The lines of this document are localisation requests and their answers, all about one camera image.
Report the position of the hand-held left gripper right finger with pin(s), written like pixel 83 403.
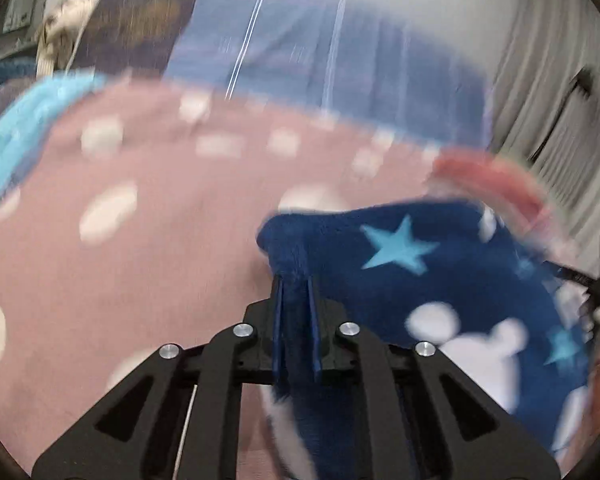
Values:
pixel 314 330

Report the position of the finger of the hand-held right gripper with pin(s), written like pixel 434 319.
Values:
pixel 570 273

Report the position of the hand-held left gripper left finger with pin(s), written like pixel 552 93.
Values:
pixel 278 330

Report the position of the navy star-print fleece garment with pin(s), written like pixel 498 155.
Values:
pixel 430 280

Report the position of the coral red cloth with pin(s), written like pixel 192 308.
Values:
pixel 490 175

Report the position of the pink polka dot bed sheet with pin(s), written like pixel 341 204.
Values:
pixel 155 280

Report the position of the black metal stand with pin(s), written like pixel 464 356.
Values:
pixel 577 82

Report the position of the grey curtain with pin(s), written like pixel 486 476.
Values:
pixel 545 60

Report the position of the blue plaid pillow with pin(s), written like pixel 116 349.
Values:
pixel 305 60

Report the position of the light blue blanket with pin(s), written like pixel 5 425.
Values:
pixel 20 130

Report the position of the dark tree-print pillow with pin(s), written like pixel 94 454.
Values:
pixel 135 30

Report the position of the beige knitted cloth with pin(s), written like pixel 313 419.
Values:
pixel 60 35

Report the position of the dark teal fuzzy blanket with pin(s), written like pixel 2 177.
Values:
pixel 5 80

